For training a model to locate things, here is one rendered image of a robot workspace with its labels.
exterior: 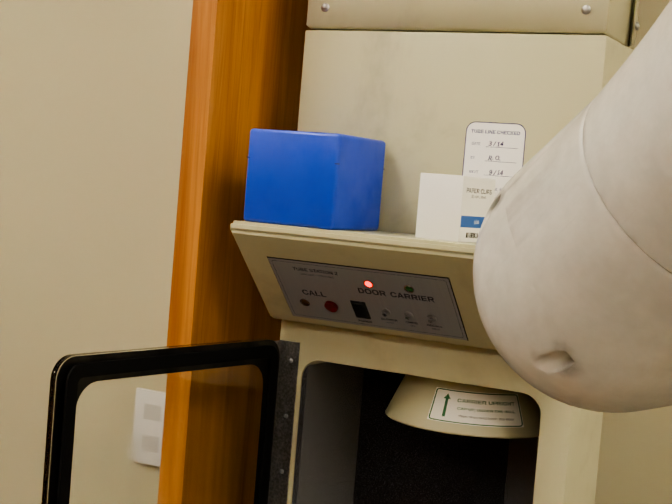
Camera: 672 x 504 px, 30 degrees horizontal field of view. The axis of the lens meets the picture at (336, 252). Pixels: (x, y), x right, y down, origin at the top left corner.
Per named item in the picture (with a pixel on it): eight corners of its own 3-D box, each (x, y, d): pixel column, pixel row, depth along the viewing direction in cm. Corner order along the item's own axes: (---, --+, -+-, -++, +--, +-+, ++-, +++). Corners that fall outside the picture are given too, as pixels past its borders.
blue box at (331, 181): (293, 222, 130) (300, 135, 129) (379, 231, 125) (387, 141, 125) (241, 221, 121) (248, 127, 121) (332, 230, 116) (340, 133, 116)
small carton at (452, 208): (447, 238, 120) (453, 176, 119) (490, 243, 116) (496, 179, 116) (414, 237, 116) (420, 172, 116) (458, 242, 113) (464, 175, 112)
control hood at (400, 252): (279, 316, 132) (287, 221, 131) (579, 358, 117) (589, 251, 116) (219, 322, 121) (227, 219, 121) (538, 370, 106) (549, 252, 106)
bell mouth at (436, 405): (425, 398, 144) (429, 351, 144) (574, 423, 136) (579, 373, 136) (356, 417, 129) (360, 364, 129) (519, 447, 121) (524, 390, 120)
